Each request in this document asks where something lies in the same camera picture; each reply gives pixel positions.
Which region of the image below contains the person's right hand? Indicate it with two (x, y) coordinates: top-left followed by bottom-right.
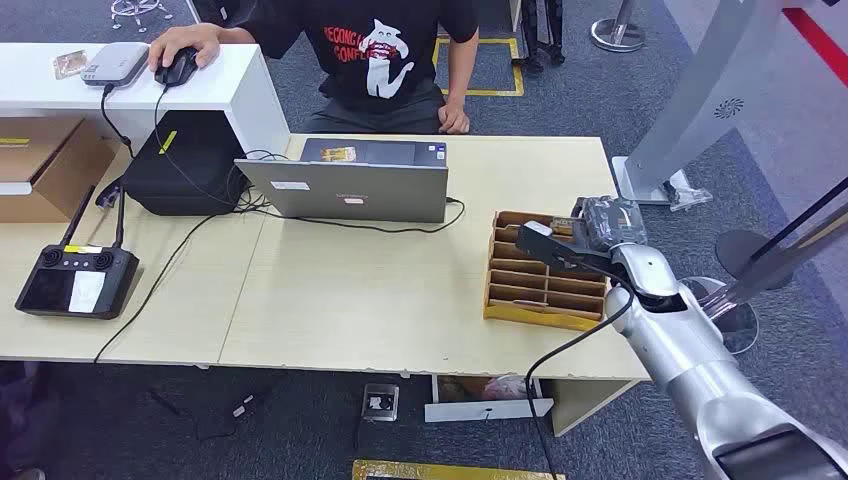
(146, 23), (223, 73)

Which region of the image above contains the black floor cable with adapter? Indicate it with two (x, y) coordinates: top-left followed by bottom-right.
(147, 386), (274, 443)

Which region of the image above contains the brown cardboard box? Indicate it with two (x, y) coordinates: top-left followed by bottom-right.
(0, 115), (125, 225)

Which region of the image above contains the small clear packet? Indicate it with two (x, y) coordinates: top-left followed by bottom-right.
(52, 49), (89, 81)

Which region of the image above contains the black mini computer cable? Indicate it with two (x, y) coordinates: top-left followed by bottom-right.
(95, 84), (136, 211)

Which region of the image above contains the person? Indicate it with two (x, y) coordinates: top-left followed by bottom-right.
(146, 0), (482, 136)

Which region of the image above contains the grey mini computer box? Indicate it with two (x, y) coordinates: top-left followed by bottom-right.
(80, 41), (151, 89)

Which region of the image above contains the wooden card organizer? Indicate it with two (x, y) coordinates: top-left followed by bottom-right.
(482, 210), (611, 333)

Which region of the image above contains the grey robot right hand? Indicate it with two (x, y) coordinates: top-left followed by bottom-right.
(570, 195), (650, 254)

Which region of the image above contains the silver pole with round base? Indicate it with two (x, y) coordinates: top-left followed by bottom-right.
(680, 198), (848, 356)

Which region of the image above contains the white desk shelf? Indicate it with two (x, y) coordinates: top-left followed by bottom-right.
(0, 42), (292, 161)

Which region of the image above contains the person's left hand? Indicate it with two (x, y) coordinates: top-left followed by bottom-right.
(437, 97), (472, 136)

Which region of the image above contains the black mouse cable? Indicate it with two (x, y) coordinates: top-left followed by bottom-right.
(152, 84), (236, 208)

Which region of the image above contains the black computer mouse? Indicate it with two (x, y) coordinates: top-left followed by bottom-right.
(154, 46), (200, 89)

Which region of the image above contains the black laptop power cable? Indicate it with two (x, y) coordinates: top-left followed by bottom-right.
(251, 196), (466, 236)

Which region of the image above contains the beige wooden desk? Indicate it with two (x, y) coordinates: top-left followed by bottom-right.
(0, 134), (651, 439)

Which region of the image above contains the chrome chair base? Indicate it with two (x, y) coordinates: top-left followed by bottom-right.
(109, 0), (176, 34)

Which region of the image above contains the grey laptop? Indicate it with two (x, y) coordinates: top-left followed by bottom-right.
(233, 137), (450, 225)

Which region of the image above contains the dark round floor base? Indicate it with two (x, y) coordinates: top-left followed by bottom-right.
(714, 229), (796, 291)

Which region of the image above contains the black remote controller with antennas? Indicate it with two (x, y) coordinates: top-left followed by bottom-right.
(14, 185), (141, 321)

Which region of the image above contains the metal floor outlet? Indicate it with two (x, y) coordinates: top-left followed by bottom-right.
(360, 383), (401, 424)

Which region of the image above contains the silver kiosk stand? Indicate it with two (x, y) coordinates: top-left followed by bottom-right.
(610, 0), (800, 207)

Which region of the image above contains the long black desk cable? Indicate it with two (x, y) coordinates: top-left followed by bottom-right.
(93, 210), (230, 366)

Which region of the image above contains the clear plastic piece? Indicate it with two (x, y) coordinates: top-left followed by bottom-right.
(667, 187), (715, 213)

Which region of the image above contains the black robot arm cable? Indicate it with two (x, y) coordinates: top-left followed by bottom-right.
(524, 278), (637, 480)

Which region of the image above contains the silver stanchion base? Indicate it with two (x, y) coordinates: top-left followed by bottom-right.
(589, 0), (648, 54)

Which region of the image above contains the black bag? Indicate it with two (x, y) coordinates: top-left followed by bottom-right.
(121, 109), (250, 218)

